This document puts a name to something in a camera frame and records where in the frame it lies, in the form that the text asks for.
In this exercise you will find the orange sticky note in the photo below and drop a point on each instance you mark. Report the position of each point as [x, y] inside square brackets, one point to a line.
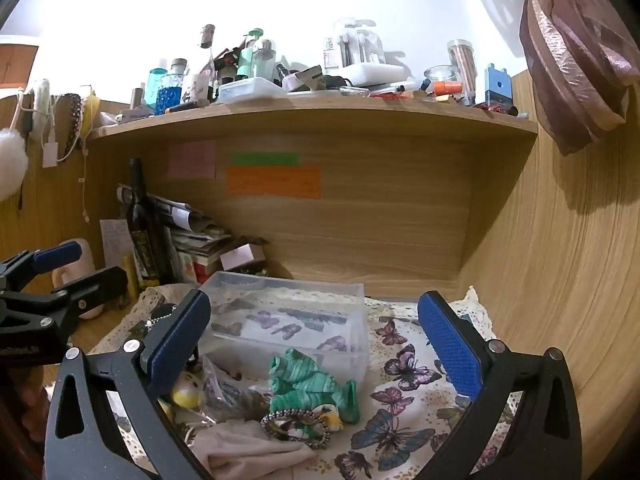
[274, 181]

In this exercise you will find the clear acrylic organizer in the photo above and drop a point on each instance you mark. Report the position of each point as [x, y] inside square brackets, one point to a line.
[357, 42]

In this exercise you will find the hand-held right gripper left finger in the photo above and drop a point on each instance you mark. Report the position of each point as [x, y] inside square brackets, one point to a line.
[176, 345]

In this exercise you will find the white flat tray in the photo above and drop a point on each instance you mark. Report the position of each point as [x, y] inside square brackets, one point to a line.
[377, 74]

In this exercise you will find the white paper tag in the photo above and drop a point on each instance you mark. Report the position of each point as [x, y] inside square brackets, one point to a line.
[49, 155]

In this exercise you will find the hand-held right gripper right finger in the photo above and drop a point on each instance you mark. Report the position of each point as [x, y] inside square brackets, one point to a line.
[452, 342]

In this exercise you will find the yellow tube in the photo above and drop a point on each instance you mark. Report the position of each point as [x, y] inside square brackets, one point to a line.
[130, 277]

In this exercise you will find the pink sticky note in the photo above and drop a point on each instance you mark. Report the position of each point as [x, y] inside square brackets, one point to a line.
[191, 159]

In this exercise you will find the blue patterned glass bottle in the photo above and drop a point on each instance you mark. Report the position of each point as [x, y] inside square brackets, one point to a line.
[170, 90]

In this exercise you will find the dark glass wine bottle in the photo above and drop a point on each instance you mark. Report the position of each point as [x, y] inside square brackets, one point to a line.
[142, 232]

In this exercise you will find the clear plastic storage box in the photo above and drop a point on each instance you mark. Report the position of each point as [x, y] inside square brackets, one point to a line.
[295, 315]

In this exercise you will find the beige soft cloth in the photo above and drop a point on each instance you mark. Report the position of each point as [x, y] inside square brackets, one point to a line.
[240, 447]

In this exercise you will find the yellow headband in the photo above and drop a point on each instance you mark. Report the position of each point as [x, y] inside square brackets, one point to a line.
[89, 110]

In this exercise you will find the beige rounded container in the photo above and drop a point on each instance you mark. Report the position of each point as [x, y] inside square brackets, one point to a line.
[90, 255]

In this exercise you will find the dark beaded headband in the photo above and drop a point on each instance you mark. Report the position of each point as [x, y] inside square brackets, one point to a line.
[75, 120]

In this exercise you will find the green ruffled scrunchie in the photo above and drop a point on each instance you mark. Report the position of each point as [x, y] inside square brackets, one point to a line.
[305, 380]

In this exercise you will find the white handwritten paper note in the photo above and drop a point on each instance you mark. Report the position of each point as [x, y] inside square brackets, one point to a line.
[114, 245]

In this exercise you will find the clear bag with dark item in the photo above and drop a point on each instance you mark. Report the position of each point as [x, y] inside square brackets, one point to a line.
[225, 392]

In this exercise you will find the white plastic tray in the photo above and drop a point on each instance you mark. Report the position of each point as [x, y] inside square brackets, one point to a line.
[250, 91]

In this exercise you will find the blue box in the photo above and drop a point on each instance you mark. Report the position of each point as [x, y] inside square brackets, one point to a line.
[498, 87]

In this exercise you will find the small brown white box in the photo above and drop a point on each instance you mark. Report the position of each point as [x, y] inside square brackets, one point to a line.
[242, 257]

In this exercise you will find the tall clear bottle dark cap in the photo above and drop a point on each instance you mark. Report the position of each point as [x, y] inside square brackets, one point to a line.
[208, 55]

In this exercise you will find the brown striped hanging cloth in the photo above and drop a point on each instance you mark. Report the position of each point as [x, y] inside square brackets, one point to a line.
[570, 60]

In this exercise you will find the stack of books and magazines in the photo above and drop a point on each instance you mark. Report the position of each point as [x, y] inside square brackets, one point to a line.
[192, 240]

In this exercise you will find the green sticky note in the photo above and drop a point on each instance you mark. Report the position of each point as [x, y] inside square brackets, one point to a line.
[265, 159]

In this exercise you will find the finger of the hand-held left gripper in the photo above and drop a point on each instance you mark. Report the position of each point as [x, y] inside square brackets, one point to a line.
[57, 255]
[92, 285]

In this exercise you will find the orange tube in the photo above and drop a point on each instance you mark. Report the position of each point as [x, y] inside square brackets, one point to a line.
[446, 87]

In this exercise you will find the round glass jar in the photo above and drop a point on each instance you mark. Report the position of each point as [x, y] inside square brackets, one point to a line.
[442, 74]

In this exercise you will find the white fluffy ball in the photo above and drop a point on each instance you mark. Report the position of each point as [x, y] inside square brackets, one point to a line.
[10, 160]

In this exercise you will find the mint green pump bottle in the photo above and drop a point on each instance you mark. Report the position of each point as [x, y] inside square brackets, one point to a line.
[248, 57]

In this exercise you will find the wooden shelf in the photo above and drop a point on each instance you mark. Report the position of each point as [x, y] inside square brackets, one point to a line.
[310, 122]

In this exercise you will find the clear frosted bottle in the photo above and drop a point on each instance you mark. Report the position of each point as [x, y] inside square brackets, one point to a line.
[265, 59]

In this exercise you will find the white fluffy headband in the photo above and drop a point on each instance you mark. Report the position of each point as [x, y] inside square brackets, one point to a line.
[42, 105]

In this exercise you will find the tall clear cylinder container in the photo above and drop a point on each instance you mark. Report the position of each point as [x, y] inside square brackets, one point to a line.
[463, 65]

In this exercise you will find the wooden cabinet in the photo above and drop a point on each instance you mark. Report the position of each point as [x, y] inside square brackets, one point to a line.
[15, 62]

